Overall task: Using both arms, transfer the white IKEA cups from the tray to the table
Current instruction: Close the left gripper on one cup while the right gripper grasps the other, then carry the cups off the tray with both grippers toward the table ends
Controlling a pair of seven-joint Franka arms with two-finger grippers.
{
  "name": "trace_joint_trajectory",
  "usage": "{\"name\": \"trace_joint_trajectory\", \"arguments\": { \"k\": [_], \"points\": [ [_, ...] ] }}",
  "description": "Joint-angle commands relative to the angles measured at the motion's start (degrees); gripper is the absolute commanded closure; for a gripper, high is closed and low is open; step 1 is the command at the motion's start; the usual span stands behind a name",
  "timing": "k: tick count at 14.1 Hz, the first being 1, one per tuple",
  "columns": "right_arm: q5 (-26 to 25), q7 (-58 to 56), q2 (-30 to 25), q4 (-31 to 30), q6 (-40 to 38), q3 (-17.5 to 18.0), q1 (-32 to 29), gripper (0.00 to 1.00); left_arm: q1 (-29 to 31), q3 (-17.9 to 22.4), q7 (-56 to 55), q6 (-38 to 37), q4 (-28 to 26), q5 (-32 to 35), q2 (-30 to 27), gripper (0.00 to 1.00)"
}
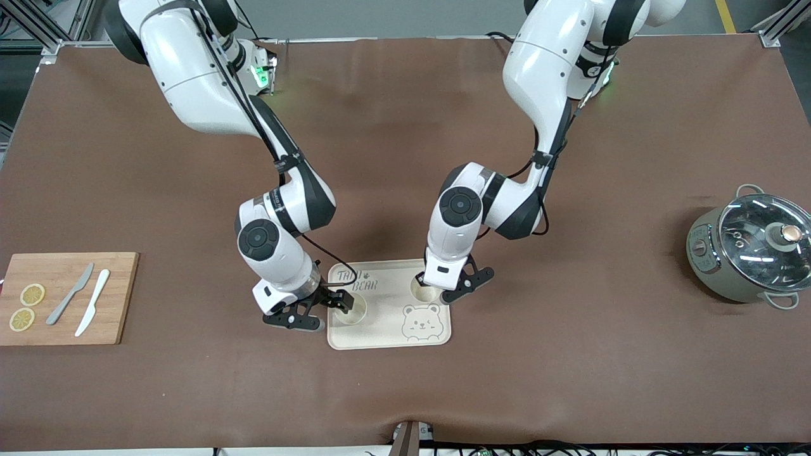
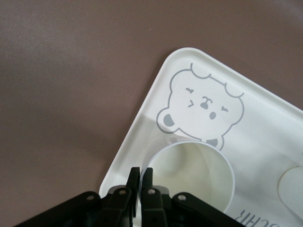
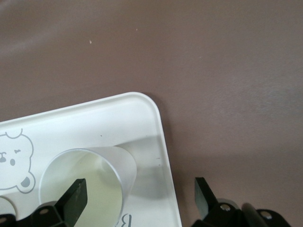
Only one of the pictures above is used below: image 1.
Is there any beige bear print tray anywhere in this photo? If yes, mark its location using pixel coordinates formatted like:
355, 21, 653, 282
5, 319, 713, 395
327, 258, 452, 351

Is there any bamboo cutting board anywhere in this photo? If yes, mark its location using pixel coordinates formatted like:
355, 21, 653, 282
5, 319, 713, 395
0, 252, 140, 346

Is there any grey-green electric pot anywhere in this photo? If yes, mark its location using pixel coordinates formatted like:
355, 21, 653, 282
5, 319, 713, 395
686, 184, 811, 311

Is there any glass pot lid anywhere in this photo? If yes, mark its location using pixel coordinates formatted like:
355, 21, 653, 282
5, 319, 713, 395
718, 193, 811, 293

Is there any grey plastic knife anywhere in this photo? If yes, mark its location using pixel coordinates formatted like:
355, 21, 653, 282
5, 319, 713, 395
46, 262, 95, 326

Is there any brown table cover mat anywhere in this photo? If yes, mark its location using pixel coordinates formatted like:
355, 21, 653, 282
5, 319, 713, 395
0, 35, 811, 452

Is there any white IKEA cup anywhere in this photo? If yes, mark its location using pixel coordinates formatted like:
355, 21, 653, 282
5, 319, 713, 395
334, 293, 368, 326
411, 272, 444, 303

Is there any aluminium frame post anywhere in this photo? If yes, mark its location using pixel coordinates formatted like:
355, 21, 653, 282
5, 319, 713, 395
751, 0, 811, 49
0, 0, 106, 65

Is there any white plastic knife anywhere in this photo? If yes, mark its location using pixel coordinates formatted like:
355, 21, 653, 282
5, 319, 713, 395
74, 269, 111, 338

